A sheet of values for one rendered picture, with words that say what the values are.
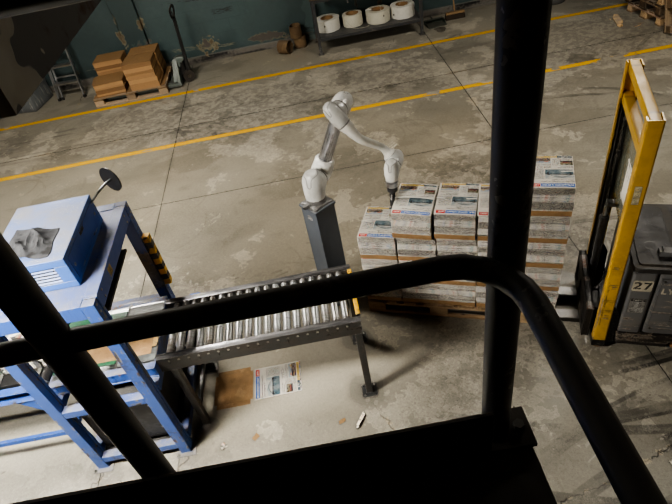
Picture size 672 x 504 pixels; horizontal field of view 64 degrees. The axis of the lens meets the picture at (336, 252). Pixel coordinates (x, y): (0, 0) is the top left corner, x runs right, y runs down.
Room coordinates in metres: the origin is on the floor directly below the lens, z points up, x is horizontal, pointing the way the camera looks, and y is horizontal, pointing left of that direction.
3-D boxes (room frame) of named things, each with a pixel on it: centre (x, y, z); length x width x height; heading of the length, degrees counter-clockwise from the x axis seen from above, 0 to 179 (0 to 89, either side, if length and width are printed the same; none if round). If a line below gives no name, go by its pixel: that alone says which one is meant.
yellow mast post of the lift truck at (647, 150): (2.29, -1.74, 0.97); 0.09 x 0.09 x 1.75; 68
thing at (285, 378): (2.56, 0.64, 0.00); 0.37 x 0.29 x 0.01; 89
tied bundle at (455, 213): (2.98, -0.91, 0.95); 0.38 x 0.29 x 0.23; 157
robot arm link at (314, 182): (3.37, 0.06, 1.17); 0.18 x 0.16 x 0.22; 156
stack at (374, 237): (3.03, -0.78, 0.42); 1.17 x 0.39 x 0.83; 68
